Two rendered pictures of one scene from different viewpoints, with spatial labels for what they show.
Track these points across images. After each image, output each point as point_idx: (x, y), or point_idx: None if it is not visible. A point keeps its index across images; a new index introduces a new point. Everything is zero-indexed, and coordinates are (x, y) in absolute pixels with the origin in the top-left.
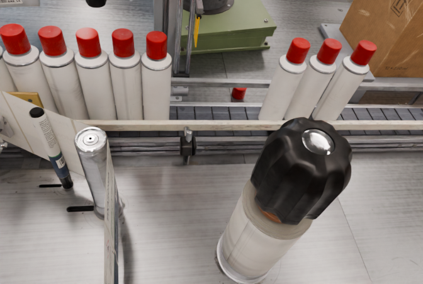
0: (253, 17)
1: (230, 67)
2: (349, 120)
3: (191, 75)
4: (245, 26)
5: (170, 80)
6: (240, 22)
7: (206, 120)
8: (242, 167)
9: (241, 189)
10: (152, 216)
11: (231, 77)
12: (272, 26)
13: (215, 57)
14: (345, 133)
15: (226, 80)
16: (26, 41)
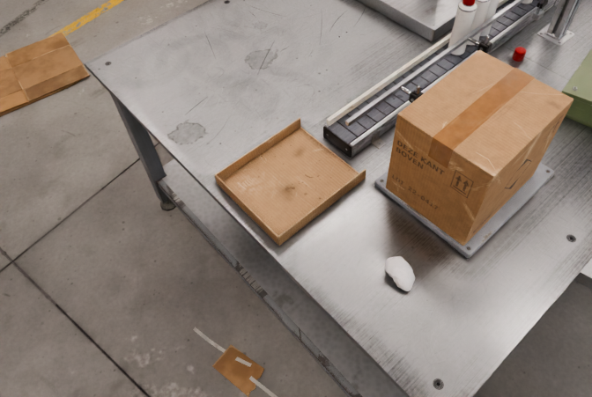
0: (586, 86)
1: (549, 73)
2: (442, 42)
3: (558, 51)
4: (578, 76)
5: None
6: (585, 75)
7: (502, 0)
8: None
9: None
10: None
11: (537, 66)
12: (564, 88)
13: (567, 74)
14: (437, 50)
15: (516, 0)
16: None
